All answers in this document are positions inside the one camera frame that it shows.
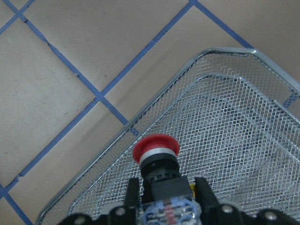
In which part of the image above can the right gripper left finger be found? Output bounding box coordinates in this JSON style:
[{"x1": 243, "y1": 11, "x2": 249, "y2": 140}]
[{"x1": 123, "y1": 178, "x2": 140, "y2": 210}]

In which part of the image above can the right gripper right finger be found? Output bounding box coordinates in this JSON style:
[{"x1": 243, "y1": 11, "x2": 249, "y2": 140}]
[{"x1": 195, "y1": 177, "x2": 219, "y2": 211}]

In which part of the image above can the red emergency stop button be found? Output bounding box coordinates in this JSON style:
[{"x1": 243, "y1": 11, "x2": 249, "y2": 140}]
[{"x1": 133, "y1": 134, "x2": 201, "y2": 225}]

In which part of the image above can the metal mesh shelf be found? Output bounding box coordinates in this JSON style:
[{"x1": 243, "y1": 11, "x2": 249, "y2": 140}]
[{"x1": 36, "y1": 48, "x2": 300, "y2": 225}]

